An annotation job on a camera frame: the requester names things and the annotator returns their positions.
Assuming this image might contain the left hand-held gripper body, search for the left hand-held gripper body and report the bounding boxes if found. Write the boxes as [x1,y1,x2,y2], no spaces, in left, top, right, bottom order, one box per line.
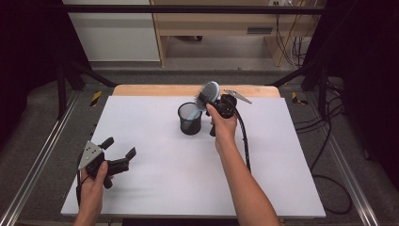
[77,140,131,189]

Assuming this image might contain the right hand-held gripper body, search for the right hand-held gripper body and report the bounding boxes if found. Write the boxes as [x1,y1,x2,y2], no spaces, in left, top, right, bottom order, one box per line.
[215,89,253,121]

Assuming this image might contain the light blue hairbrush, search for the light blue hairbrush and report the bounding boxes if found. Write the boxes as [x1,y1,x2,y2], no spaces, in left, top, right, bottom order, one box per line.
[186,80,221,121]

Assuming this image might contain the black mesh pen holder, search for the black mesh pen holder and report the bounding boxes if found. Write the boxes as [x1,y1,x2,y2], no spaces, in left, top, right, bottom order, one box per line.
[177,102,203,137]

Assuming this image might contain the person's right hand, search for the person's right hand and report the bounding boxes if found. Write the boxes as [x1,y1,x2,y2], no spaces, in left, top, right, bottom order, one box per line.
[205,103,239,152]

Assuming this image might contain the person's left hand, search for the person's left hand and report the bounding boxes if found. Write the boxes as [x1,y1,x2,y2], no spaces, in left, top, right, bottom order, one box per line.
[76,161,109,202]

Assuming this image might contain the white table sheet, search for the white table sheet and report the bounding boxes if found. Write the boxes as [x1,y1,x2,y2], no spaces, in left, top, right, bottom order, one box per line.
[60,95,327,219]

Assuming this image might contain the yellow black floor tape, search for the yellow black floor tape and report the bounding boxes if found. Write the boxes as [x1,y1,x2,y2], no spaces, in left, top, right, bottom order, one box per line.
[291,91,309,106]
[89,90,104,107]

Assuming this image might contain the wooden table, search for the wooden table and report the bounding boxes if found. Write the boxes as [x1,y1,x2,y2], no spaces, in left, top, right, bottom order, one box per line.
[112,84,281,99]

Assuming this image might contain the black metal stand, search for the black metal stand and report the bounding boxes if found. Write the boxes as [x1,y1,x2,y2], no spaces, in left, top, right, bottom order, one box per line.
[56,57,118,121]
[268,57,329,119]

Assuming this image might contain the wooden office desk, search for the wooden office desk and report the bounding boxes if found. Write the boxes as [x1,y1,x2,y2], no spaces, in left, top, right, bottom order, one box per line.
[150,0,318,68]

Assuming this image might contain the grey desk label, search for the grey desk label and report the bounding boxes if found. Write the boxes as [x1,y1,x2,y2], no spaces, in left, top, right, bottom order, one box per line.
[247,26,274,35]

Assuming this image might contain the black horizontal bar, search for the black horizontal bar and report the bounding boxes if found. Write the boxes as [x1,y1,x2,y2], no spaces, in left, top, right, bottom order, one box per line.
[61,4,328,15]

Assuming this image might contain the black curtain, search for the black curtain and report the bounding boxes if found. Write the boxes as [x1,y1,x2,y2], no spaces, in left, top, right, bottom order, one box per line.
[0,0,92,149]
[302,0,399,189]

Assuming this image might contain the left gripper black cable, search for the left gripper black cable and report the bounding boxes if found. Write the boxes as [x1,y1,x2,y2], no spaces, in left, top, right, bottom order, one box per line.
[75,153,90,209]

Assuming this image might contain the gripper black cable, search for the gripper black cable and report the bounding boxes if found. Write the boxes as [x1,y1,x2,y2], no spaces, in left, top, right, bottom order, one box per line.
[232,105,252,174]
[75,153,90,209]

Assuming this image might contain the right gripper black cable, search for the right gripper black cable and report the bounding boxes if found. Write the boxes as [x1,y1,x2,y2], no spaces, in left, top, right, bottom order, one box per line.
[232,105,252,174]

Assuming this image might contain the aluminium floor rail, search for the aluminium floor rail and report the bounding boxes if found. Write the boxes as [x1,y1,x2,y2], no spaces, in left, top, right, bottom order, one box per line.
[0,92,81,226]
[326,133,381,226]

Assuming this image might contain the bundle of desk cables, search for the bundle of desk cables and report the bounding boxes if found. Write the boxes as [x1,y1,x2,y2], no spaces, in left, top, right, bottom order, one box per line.
[274,13,312,69]

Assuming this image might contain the black floor cables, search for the black floor cables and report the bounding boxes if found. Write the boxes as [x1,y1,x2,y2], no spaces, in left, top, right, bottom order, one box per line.
[294,79,354,217]

